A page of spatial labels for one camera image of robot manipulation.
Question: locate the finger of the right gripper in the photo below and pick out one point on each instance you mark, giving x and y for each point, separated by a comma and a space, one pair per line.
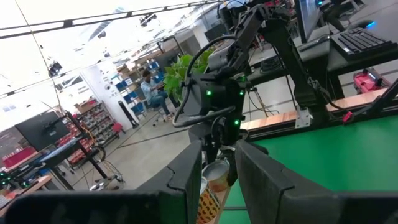
210, 152
231, 169

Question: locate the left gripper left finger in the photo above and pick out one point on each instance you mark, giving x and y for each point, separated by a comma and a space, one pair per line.
155, 205

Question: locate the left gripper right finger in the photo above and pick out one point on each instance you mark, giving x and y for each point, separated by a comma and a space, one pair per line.
280, 205

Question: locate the Corn label tin can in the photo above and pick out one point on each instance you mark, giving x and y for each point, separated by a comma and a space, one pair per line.
216, 179
207, 205

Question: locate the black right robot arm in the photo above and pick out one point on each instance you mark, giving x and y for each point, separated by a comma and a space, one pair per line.
289, 62

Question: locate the wooden table side board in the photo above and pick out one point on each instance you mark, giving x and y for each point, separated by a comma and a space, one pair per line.
273, 119

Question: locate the green leafy potted plant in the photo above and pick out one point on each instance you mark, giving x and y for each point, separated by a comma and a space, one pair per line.
177, 74

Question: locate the person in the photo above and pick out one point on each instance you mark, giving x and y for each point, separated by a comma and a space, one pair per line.
150, 90

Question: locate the blue storage bin rack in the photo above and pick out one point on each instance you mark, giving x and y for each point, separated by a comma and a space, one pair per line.
130, 97

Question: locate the parts rack with bins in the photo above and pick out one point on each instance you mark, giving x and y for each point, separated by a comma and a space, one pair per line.
96, 121

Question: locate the small red clamp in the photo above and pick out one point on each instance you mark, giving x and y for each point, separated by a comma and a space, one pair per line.
347, 117

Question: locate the grey computer desk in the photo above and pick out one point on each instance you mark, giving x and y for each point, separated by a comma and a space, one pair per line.
317, 51

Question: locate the black monitor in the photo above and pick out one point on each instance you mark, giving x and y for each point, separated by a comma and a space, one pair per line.
42, 130

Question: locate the computer monitor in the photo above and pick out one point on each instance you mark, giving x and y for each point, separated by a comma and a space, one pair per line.
308, 15

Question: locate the red tool case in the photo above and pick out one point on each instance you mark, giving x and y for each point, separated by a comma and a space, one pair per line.
367, 82

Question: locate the black computer keyboard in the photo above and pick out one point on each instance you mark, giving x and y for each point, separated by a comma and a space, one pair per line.
360, 42

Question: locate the black computer mouse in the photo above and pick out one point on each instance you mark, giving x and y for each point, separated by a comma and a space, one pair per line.
362, 25

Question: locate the overhead light bar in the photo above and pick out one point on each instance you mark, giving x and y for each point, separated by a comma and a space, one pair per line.
66, 23

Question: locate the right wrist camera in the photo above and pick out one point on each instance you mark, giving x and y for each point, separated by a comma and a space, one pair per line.
219, 59

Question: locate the white plastic bracket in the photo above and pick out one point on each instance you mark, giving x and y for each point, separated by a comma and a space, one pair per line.
303, 118

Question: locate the black ceiling camera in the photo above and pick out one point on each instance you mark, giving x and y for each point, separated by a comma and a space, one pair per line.
54, 69
147, 19

